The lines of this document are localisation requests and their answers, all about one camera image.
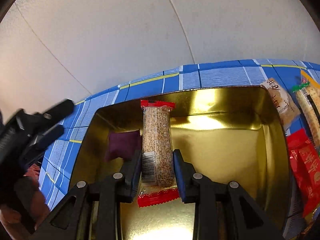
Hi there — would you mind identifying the gold tin box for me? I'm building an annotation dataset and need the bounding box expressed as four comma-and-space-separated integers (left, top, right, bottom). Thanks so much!
67, 86, 291, 239

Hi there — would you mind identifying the red candy packet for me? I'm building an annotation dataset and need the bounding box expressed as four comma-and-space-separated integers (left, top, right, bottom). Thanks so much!
286, 128, 319, 217

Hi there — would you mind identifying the person's left hand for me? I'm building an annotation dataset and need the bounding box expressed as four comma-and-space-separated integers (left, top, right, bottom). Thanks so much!
1, 164, 50, 239

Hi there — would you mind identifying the grain bar red-ended wrapper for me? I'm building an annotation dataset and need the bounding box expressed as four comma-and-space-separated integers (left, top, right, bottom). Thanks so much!
137, 100, 179, 207

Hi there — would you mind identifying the beige rice cracker packet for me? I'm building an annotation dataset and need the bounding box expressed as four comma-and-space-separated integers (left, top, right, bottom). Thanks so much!
261, 78, 300, 131

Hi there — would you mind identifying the cracker pack green-ended wrapper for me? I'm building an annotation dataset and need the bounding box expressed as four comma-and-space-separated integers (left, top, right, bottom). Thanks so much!
292, 82, 319, 152

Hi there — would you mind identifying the purple snack packet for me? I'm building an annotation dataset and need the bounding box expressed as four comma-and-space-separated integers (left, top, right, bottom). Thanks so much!
105, 130, 142, 161

